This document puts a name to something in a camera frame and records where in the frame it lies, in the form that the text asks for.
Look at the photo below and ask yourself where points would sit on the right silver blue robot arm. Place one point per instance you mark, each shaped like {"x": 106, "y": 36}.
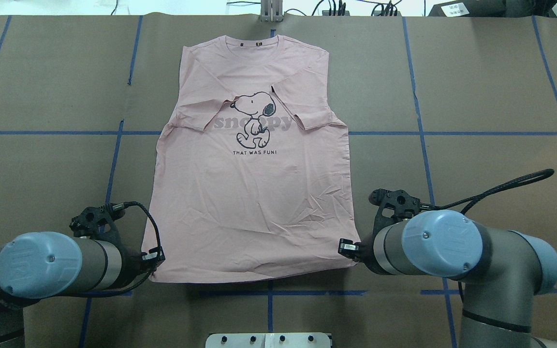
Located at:
{"x": 502, "y": 271}

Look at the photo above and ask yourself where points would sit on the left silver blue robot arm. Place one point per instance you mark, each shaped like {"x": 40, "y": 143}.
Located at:
{"x": 41, "y": 265}

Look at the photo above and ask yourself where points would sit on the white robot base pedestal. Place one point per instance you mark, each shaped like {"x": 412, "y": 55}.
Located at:
{"x": 270, "y": 340}

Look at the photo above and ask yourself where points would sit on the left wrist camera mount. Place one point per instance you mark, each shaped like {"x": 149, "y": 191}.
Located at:
{"x": 98, "y": 223}

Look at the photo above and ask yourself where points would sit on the aluminium frame post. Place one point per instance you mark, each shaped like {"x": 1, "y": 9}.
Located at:
{"x": 271, "y": 10}

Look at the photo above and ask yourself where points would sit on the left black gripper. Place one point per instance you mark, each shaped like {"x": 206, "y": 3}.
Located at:
{"x": 134, "y": 261}

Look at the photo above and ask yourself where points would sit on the pink Snoopy t-shirt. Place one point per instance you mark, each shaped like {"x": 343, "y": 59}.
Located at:
{"x": 252, "y": 175}

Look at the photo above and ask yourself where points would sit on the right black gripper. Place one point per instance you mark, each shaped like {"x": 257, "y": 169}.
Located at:
{"x": 366, "y": 245}

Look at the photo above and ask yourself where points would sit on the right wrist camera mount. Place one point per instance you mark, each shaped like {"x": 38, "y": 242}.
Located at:
{"x": 394, "y": 207}

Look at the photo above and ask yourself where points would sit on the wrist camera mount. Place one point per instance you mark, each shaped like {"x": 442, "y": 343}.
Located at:
{"x": 98, "y": 223}
{"x": 394, "y": 207}

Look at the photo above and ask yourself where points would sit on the black box with label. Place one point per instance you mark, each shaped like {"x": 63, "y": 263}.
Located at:
{"x": 469, "y": 8}

